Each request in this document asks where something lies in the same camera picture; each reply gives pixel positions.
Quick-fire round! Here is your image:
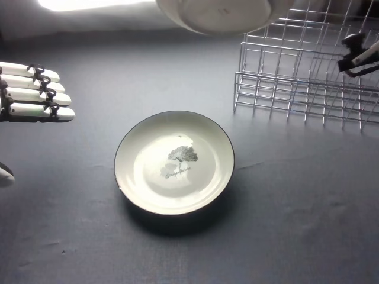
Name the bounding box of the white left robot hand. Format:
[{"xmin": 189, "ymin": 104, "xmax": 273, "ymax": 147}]
[{"xmin": 0, "ymin": 62, "xmax": 76, "ymax": 188}]

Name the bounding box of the white plate with dark rim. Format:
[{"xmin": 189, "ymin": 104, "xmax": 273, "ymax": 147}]
[
  {"xmin": 155, "ymin": 0, "xmax": 294, "ymax": 37},
  {"xmin": 114, "ymin": 110, "xmax": 236, "ymax": 216}
]

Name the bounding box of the silver wire dish rack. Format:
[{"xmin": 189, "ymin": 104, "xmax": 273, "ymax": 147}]
[{"xmin": 233, "ymin": 0, "xmax": 379, "ymax": 131}]

